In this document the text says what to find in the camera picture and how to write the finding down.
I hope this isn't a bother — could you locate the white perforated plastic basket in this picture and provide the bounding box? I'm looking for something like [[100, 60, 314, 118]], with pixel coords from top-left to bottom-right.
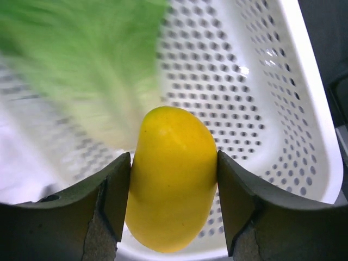
[[1, 1, 347, 260]]

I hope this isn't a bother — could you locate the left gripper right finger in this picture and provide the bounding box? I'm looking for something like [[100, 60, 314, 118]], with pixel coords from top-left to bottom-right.
[[217, 152, 347, 260]]

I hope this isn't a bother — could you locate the green lettuce head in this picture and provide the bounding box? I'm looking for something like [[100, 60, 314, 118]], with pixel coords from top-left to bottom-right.
[[1, 1, 168, 149]]

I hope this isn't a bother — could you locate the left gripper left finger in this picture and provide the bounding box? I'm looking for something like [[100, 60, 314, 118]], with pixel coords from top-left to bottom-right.
[[1, 153, 131, 260]]

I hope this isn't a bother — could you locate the yellow lemon fruit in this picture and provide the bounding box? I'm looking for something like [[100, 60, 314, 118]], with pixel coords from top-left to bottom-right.
[[125, 106, 218, 253]]

